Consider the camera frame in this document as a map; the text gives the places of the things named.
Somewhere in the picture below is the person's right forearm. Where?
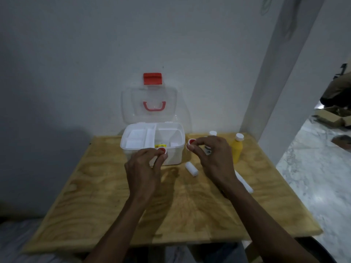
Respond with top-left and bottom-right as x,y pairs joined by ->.
221,184 -> 320,263

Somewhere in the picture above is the small white bottle red cap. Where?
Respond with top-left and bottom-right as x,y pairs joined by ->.
149,147 -> 168,167

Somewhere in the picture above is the black stand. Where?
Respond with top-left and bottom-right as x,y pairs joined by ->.
333,63 -> 348,80

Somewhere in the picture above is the white gauze roll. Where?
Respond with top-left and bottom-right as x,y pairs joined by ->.
185,162 -> 199,178

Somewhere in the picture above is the red lid handle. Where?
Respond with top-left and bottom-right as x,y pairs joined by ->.
143,101 -> 167,112

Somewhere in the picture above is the black round stool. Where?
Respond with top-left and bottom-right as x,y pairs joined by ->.
295,236 -> 344,263

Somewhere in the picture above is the long white tube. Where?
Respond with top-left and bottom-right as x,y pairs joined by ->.
234,170 -> 254,194

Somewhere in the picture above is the cardboard box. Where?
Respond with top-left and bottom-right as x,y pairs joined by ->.
314,106 -> 351,128

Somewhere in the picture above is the white divided inner tray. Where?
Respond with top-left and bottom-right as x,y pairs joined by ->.
125,124 -> 157,149

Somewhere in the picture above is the person's left hand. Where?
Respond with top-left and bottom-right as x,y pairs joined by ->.
124,147 -> 168,202

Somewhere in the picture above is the yellow bottle white cap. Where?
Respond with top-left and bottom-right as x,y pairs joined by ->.
230,133 -> 245,165

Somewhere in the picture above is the person's right hand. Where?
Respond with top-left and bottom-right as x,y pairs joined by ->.
186,135 -> 241,194

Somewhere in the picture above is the clear plastic box lid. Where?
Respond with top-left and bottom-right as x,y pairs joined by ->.
121,86 -> 179,127

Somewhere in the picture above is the white plastic storage box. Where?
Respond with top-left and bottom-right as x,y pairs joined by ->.
120,122 -> 186,166

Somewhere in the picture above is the person's left forearm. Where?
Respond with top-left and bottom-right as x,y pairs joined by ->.
84,197 -> 158,263

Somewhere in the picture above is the red box latch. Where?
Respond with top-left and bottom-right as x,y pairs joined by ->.
143,73 -> 162,86

